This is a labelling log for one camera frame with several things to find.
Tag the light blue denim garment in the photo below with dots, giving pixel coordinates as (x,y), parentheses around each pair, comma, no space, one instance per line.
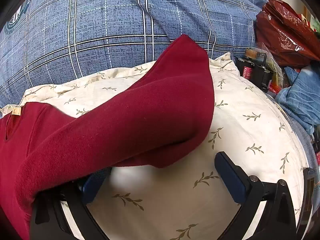
(301,99)

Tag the black box with red label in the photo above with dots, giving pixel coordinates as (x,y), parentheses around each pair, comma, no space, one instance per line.
(259,66)

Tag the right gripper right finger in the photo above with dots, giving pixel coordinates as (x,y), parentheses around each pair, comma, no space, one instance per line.
(278,218)

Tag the dark red plastic bag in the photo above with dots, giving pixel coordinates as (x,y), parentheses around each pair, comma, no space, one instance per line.
(290,41)

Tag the cream leaf-print pillow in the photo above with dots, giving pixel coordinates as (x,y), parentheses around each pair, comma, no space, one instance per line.
(188,200)

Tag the blue plaid quilt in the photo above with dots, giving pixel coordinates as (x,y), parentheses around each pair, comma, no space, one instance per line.
(56,41)

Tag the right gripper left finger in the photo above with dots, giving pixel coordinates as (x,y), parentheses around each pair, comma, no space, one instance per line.
(61,212)

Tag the red knit sweater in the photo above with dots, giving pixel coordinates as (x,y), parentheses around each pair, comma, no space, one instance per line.
(160,119)

